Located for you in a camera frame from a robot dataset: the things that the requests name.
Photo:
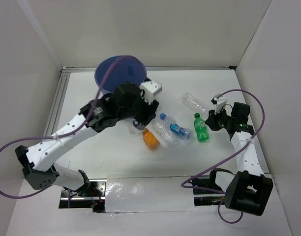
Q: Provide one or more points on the left aluminium rail frame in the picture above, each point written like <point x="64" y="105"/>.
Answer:
<point x="55" y="111"/>

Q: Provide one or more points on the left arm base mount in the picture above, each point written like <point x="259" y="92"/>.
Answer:
<point x="93" y="199"/>

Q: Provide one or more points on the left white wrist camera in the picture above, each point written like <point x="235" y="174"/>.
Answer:
<point x="150" y="89"/>

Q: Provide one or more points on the clear bottle blue cap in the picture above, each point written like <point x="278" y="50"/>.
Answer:
<point x="170" y="122"/>

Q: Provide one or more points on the clear bottle white cap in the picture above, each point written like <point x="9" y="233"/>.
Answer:
<point x="165" y="134"/>

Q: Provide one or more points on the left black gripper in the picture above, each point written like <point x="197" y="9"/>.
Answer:
<point x="147" y="116"/>

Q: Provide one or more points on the orange juice bottle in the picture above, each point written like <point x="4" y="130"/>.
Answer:
<point x="150" y="140"/>

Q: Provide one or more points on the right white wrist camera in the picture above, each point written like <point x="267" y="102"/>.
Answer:
<point x="219" y="100"/>

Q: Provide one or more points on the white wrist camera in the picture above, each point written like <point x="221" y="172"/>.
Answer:
<point x="150" y="89"/>
<point x="219" y="100"/>

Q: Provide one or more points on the blue plastic bin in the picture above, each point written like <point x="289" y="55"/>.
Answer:
<point x="127" y="70"/>

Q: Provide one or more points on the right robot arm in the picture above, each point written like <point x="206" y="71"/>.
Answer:
<point x="248" y="190"/>

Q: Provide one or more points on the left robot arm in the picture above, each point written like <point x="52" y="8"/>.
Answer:
<point x="39" y="162"/>

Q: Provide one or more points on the clear bottle black cap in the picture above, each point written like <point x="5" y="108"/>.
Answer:
<point x="136" y="127"/>

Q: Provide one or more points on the green soda bottle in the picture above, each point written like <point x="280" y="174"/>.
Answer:
<point x="200" y="128"/>

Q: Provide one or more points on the clear crushed bottle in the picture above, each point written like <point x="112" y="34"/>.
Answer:
<point x="193" y="103"/>

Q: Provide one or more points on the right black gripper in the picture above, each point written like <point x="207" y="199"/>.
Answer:
<point x="211" y="122"/>

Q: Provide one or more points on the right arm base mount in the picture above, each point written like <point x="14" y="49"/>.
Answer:
<point x="205" y="193"/>

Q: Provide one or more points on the back aluminium rail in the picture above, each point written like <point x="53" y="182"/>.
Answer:
<point x="155" y="68"/>

